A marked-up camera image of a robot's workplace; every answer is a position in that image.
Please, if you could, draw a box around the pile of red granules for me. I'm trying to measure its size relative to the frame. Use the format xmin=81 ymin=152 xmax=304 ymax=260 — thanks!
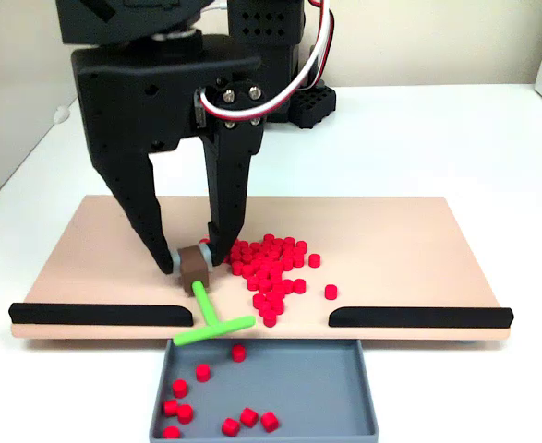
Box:
xmin=199 ymin=233 xmax=309 ymax=329

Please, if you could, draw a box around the green T-shaped pusher tool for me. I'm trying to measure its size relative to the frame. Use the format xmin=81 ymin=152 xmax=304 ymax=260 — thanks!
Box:
xmin=172 ymin=244 xmax=257 ymax=347

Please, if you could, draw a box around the grey tray container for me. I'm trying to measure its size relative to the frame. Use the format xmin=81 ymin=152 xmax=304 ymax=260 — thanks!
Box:
xmin=148 ymin=338 xmax=381 ymax=443

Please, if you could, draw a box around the beige board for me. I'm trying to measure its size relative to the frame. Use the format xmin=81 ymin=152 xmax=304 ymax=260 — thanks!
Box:
xmin=9 ymin=195 xmax=515 ymax=345

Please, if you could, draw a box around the black edge rail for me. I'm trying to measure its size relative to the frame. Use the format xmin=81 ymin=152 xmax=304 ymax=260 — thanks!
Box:
xmin=328 ymin=305 xmax=515 ymax=329
xmin=7 ymin=302 xmax=194 ymax=328

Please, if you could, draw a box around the red black white servo cable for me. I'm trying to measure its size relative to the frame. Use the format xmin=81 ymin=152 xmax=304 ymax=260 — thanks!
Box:
xmin=199 ymin=0 xmax=335 ymax=125

